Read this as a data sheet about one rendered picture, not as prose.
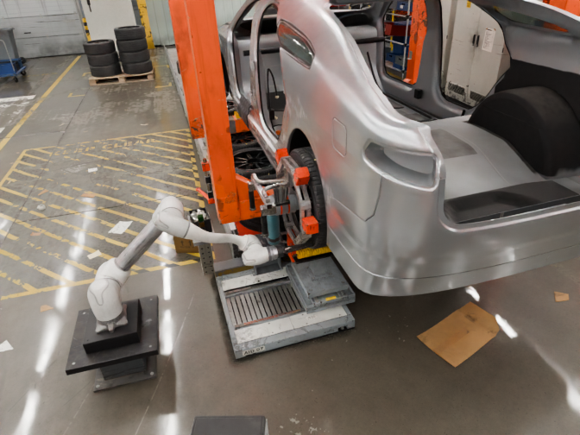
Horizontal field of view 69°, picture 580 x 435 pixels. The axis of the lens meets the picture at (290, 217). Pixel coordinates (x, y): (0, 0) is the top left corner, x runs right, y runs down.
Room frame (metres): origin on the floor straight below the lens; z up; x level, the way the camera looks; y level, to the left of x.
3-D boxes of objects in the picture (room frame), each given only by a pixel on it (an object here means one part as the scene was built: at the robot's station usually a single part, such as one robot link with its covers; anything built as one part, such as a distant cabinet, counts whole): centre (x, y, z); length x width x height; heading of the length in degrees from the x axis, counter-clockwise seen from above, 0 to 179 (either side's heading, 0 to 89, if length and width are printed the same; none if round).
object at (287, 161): (2.41, -0.02, 0.85); 0.54 x 0.07 x 0.54; 16
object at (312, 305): (2.46, -0.19, 0.13); 0.50 x 0.36 x 0.10; 16
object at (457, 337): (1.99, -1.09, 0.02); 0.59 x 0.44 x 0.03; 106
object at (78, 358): (1.92, 1.10, 0.15); 0.50 x 0.50 x 0.30; 14
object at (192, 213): (2.80, 0.69, 0.51); 0.20 x 0.14 x 0.13; 18
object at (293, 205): (2.39, 0.04, 0.85); 0.21 x 0.14 x 0.14; 106
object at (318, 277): (2.46, -0.19, 0.32); 0.40 x 0.30 x 0.28; 16
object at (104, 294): (1.92, 1.11, 0.55); 0.18 x 0.16 x 0.22; 11
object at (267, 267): (2.69, 0.14, 0.26); 0.42 x 0.18 x 0.35; 106
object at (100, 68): (10.29, 3.69, 0.55); 1.40 x 0.80 x 1.09; 102
